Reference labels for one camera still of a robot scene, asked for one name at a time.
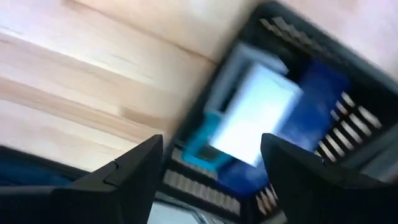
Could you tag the pale lavender eraser block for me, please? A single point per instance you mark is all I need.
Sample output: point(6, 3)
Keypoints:
point(258, 115)

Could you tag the teal framed small device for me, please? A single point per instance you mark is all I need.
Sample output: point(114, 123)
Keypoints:
point(199, 146)

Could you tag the dark blue box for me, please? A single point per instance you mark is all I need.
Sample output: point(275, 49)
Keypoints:
point(317, 102)

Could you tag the black plastic basket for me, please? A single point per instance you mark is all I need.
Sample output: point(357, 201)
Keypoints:
point(367, 84)

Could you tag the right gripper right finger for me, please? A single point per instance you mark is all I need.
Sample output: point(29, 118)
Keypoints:
point(326, 193)

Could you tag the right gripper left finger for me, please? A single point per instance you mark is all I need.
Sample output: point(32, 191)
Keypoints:
point(102, 193)

